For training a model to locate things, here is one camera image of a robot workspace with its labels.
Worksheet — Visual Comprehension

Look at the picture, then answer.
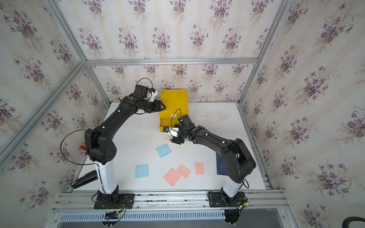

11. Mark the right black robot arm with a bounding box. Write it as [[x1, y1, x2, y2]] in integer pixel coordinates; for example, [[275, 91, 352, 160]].
[[164, 115, 257, 199]]

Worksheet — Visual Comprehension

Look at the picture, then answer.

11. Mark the yellow plastic drawer cabinet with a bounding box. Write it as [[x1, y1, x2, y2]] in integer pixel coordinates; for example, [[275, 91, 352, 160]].
[[159, 90, 189, 133]]

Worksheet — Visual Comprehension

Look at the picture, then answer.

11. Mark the pink pen holder cup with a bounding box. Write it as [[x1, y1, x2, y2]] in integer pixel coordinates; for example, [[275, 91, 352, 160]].
[[79, 145, 86, 155]]

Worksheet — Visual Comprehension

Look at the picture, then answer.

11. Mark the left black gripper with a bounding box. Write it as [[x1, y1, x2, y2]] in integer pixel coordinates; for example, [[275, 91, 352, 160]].
[[140, 100, 166, 114]]

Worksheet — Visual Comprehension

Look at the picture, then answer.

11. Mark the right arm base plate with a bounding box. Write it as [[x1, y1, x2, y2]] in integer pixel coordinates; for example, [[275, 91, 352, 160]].
[[207, 191, 249, 209]]

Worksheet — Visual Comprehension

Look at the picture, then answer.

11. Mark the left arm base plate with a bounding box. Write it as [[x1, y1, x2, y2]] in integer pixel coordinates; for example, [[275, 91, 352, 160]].
[[94, 193, 135, 210]]

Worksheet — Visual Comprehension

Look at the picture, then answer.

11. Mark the aluminium mounting rail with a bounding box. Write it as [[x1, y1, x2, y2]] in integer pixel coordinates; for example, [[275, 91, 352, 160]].
[[51, 190, 289, 213]]

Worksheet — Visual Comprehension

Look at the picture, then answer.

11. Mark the blue sticky pad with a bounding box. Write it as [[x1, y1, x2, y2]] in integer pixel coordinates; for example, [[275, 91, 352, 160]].
[[135, 163, 149, 179], [156, 143, 171, 158]]

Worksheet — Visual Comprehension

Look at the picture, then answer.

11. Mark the dark blue book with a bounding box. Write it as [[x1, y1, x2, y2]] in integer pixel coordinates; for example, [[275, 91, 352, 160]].
[[216, 154, 228, 176]]

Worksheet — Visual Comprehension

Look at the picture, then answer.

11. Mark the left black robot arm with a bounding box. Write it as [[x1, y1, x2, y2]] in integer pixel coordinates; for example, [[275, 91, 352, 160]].
[[85, 85, 166, 195]]

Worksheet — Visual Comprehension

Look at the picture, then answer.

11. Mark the pink sticky pad large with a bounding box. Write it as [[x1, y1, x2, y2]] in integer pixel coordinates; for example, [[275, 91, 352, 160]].
[[163, 168, 181, 186]]

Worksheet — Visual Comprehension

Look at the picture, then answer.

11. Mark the pink sticky pad right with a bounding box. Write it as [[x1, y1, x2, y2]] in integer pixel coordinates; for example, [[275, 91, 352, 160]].
[[194, 161, 205, 175]]

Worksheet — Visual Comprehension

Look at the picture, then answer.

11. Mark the pink sticky pad middle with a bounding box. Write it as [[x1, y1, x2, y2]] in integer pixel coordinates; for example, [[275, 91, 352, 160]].
[[177, 164, 191, 179]]

